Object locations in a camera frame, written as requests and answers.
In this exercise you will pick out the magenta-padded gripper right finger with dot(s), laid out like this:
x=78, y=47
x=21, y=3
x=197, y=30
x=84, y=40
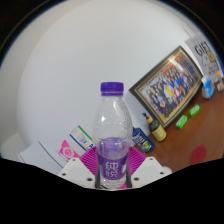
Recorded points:
x=148, y=170

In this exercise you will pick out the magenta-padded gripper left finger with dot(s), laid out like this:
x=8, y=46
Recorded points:
x=76, y=171

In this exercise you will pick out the clear purple-capped water bottle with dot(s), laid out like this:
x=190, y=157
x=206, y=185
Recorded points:
x=111, y=133

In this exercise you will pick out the dark blue pump bottle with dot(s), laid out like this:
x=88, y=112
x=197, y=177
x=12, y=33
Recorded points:
x=144, y=141

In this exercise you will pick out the amber pump bottle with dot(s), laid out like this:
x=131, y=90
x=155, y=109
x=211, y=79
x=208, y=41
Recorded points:
x=158, y=131

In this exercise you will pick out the framed group photo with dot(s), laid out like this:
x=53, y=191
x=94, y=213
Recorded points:
x=166, y=88

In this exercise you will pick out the small brown snack pack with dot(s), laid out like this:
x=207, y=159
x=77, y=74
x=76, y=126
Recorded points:
x=220, y=86

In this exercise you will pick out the small orange pack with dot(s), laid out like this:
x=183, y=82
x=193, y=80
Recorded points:
x=219, y=75

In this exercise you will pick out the white paper gift bag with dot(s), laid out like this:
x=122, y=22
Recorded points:
x=203, y=53

